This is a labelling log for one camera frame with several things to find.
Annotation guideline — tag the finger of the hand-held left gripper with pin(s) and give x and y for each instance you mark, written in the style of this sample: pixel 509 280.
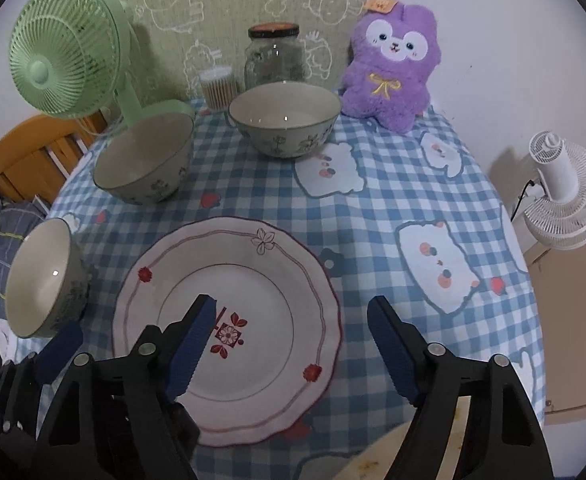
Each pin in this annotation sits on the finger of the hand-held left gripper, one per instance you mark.
pixel 58 352
pixel 185 430

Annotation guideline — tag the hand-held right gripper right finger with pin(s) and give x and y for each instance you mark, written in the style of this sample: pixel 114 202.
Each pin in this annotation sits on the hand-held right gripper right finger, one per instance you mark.
pixel 393 355

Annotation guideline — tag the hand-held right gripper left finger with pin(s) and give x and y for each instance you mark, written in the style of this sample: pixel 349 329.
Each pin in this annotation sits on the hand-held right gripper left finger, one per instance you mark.
pixel 193 350

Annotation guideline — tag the cream ceramic bowl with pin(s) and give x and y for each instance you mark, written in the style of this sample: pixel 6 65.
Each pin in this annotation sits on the cream ceramic bowl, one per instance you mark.
pixel 283 110
pixel 38 280
pixel 143 155

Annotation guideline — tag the white plate with red pattern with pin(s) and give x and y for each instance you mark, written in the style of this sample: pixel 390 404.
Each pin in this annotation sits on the white plate with red pattern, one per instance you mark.
pixel 253 280

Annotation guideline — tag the blue checkered tablecloth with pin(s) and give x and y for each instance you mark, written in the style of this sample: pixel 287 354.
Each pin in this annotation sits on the blue checkered tablecloth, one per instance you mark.
pixel 398 185

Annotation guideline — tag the wooden bed headboard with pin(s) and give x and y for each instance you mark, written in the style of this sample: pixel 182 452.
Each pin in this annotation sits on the wooden bed headboard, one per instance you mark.
pixel 23 150

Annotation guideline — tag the white standing fan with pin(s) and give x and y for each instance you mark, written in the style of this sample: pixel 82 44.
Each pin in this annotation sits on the white standing fan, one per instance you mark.
pixel 568 185

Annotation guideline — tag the cotton swab container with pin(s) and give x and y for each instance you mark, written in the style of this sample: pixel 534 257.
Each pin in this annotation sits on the cotton swab container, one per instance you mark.
pixel 218 90

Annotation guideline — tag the purple plush toy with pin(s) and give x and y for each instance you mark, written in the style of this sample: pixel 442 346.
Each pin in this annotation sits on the purple plush toy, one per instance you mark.
pixel 388 90

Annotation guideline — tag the glass jar with dark lid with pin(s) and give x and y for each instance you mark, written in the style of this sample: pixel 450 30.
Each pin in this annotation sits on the glass jar with dark lid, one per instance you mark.
pixel 273 60

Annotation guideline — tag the green desk fan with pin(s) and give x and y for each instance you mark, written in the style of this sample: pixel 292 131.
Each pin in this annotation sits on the green desk fan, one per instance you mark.
pixel 58 50

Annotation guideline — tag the green patterned wall mat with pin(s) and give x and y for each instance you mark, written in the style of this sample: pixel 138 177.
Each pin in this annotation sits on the green patterned wall mat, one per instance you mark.
pixel 213 5

